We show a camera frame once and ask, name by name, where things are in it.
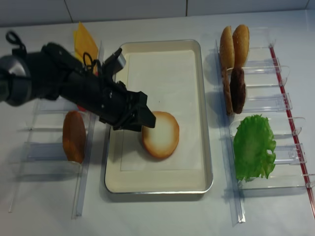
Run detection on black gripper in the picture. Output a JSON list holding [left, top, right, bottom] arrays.
[[60, 72, 156, 131]]

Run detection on bun slice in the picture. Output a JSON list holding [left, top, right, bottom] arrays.
[[141, 111, 180, 159], [63, 111, 86, 164]]

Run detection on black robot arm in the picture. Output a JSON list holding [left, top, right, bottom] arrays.
[[0, 31, 156, 132]]

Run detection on right red tomato slice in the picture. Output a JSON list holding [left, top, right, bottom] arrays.
[[77, 105, 86, 112]]

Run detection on light brown meat patty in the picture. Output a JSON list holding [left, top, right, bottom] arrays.
[[222, 67, 234, 116]]

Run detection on dark brown meat patty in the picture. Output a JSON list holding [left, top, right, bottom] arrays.
[[230, 67, 246, 114]]

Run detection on yellow cheese slices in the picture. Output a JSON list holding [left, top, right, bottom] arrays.
[[73, 22, 98, 65]]

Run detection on green lettuce leaf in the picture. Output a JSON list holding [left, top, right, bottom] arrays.
[[233, 115, 276, 181]]

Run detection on white paper liner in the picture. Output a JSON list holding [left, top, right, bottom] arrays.
[[116, 50, 204, 171]]

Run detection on cream metal tray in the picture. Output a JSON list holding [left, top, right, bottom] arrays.
[[104, 40, 213, 194]]

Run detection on clear acrylic left rack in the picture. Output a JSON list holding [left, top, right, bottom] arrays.
[[8, 40, 105, 220]]

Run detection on clear acrylic rack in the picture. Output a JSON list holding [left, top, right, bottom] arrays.
[[217, 28, 315, 224], [8, 40, 105, 220]]

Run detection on left sesame top bun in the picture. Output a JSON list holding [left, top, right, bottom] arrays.
[[220, 26, 235, 69]]

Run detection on sesame bun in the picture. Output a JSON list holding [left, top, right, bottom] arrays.
[[232, 25, 250, 67], [220, 26, 235, 69]]

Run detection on clear acrylic right rack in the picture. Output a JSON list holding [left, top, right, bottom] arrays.
[[217, 28, 315, 224]]

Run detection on right sesame top bun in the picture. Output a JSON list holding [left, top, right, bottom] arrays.
[[232, 25, 250, 67]]

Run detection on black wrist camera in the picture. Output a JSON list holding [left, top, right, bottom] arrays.
[[101, 48, 126, 77]]

